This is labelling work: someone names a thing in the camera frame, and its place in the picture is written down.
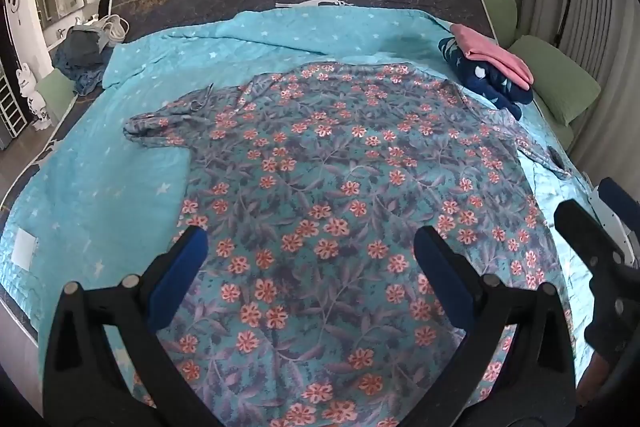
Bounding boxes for white cable bundle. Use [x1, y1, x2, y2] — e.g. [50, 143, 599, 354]
[92, 13, 126, 44]

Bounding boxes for teal floral garment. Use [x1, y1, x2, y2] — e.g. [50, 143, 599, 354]
[122, 62, 576, 427]

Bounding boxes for person's right forearm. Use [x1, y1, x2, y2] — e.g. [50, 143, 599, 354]
[575, 349, 608, 410]

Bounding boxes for dark blue clothes pile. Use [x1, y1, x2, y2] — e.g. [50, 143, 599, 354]
[52, 27, 116, 96]

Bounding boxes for folded navy patterned garment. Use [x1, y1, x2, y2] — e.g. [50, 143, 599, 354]
[438, 36, 535, 120]

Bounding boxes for pale green seat pad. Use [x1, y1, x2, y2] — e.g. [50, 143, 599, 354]
[520, 42, 576, 148]

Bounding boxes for small green cushion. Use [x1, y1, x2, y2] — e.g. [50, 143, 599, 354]
[475, 0, 519, 44]

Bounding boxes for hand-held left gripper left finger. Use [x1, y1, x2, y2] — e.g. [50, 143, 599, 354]
[42, 224, 226, 427]

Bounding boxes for grey curtain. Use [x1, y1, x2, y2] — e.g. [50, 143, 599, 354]
[510, 0, 640, 168]

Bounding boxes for green ribbed cushion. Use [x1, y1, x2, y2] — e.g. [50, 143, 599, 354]
[36, 71, 77, 120]

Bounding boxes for teal star-print quilt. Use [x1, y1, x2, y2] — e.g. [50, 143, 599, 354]
[0, 8, 601, 427]

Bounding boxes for folded pink garment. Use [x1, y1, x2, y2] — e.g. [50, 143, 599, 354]
[450, 23, 535, 92]

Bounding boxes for large green cushion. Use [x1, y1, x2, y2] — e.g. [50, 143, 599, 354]
[509, 35, 602, 126]

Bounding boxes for white ladder rack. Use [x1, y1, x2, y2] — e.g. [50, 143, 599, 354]
[0, 62, 28, 140]

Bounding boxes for white cat figurine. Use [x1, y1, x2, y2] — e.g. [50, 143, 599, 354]
[15, 62, 51, 132]

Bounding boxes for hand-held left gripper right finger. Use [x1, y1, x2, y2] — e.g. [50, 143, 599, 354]
[414, 226, 583, 427]

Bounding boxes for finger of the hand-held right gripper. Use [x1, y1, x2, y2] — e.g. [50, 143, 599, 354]
[554, 201, 628, 280]
[597, 177, 640, 214]

